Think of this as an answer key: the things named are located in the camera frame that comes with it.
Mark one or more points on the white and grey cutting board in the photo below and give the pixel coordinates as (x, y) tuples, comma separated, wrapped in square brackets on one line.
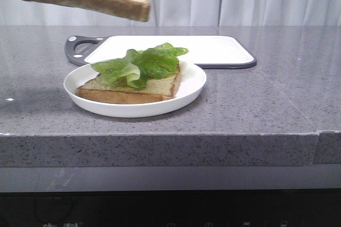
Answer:
[(207, 52)]

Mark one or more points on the green lettuce leaf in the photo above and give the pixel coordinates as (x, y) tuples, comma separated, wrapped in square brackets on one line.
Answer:
[(160, 61), (122, 68)]

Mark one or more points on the black appliance front panel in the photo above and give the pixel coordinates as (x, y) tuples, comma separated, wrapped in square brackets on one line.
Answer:
[(173, 208)]

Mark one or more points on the white curtain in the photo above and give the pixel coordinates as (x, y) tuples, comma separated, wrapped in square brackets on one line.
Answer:
[(182, 13)]

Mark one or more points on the white round plate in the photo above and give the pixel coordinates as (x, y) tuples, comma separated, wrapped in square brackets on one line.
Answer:
[(192, 81)]

